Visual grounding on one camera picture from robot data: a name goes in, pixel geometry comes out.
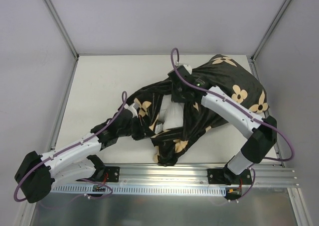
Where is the right aluminium frame post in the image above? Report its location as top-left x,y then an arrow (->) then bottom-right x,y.
251,0 -> 293,63

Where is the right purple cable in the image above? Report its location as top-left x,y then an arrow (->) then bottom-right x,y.
170,48 -> 295,162

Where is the black pillowcase with beige flowers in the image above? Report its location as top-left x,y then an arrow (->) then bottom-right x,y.
127,54 -> 269,166

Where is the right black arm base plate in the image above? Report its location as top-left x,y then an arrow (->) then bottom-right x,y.
207,167 -> 253,186

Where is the aluminium frame post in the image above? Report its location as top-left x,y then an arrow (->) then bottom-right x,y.
251,0 -> 293,63
42,0 -> 79,60

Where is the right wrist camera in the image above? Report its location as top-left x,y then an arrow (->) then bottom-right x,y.
175,61 -> 192,75

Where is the slotted cable duct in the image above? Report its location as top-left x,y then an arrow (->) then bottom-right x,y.
51,184 -> 226,197

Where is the aluminium mounting rail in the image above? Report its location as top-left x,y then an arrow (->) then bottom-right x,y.
52,163 -> 299,187

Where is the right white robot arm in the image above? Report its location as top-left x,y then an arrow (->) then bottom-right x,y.
168,65 -> 277,185

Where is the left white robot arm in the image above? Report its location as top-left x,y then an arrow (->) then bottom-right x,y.
14,105 -> 154,203

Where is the white pillow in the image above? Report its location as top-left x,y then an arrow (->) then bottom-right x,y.
155,95 -> 184,134

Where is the left aluminium frame post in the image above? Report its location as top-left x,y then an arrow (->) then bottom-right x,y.
42,0 -> 79,60

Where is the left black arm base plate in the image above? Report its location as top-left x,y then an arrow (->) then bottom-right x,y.
99,166 -> 120,183

